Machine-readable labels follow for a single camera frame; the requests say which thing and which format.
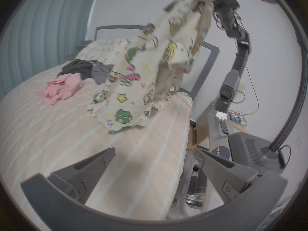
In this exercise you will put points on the grey bedside table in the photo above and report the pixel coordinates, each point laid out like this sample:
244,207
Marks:
84,43

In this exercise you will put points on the bed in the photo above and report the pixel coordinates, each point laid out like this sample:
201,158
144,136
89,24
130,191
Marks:
48,133

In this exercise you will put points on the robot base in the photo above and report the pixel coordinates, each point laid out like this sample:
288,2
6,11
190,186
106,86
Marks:
216,133

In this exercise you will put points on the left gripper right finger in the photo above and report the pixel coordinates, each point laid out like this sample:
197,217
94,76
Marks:
216,169

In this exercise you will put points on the white printed pillow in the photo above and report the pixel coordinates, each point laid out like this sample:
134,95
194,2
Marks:
103,48

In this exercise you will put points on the grey garment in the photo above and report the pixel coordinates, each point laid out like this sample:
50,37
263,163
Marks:
99,73

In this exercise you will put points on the blue-green curtain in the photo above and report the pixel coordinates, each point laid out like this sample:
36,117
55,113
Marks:
36,32

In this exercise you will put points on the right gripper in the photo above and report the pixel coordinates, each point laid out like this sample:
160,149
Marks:
219,0

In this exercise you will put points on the pale wooden bedside table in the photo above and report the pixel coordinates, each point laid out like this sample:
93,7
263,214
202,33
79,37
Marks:
195,141

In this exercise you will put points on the pink garment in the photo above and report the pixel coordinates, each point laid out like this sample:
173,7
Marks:
65,85

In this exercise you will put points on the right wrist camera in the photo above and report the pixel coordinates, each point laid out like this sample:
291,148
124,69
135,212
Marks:
232,2

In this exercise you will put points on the black garment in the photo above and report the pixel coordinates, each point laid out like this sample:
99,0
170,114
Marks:
77,67

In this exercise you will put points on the blue printed box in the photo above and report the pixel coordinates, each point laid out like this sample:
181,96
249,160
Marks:
237,118

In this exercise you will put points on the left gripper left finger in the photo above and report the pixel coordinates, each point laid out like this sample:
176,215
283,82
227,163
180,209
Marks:
91,167

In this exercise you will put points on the white printed pyjama top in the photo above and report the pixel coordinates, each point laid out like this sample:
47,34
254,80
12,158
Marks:
144,56

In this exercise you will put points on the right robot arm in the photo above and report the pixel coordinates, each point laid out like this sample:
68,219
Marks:
237,64

